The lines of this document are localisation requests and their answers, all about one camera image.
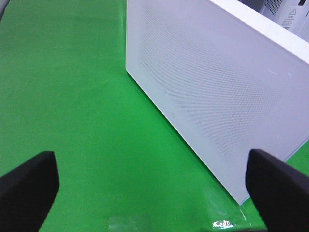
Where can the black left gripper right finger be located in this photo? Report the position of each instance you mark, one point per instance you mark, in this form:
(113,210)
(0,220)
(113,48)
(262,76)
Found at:
(279,192)

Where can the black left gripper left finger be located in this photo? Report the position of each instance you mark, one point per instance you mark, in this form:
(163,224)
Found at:
(28,192)

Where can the white microwave oven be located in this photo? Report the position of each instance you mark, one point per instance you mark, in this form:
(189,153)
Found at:
(280,36)

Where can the white box with warning label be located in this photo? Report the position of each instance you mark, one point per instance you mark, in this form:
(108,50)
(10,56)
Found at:
(292,15)

